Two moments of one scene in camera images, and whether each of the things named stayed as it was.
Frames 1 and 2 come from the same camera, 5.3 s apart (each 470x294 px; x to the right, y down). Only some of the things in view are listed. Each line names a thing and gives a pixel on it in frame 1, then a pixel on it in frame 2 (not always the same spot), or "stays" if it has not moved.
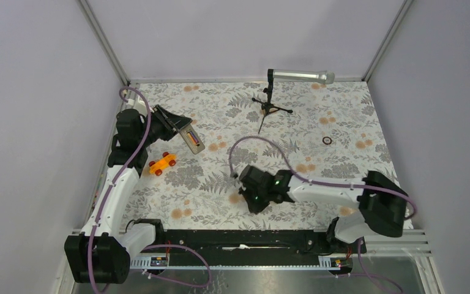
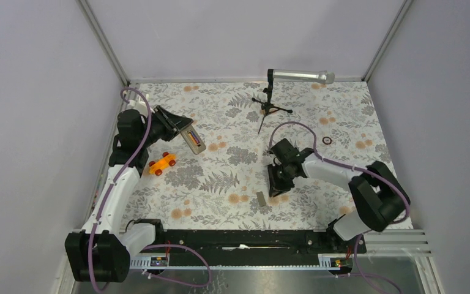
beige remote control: x=193 y=139 stays
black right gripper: x=253 y=207 to x=276 y=187
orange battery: x=191 y=138 stays
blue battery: x=193 y=137 stays
